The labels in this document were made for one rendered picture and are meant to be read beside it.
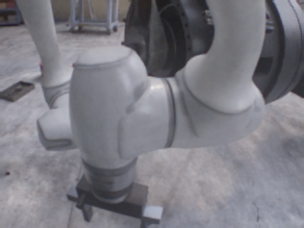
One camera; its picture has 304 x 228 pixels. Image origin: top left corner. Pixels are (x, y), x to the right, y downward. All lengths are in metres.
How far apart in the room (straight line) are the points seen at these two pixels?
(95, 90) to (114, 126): 0.05
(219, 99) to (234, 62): 0.05
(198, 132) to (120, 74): 0.12
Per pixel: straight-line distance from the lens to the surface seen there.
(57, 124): 0.48
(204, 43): 0.55
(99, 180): 0.33
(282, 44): 0.75
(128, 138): 0.26
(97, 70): 0.23
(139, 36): 0.62
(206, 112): 0.26
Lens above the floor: 1.03
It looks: 33 degrees down
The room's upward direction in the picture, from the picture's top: 5 degrees clockwise
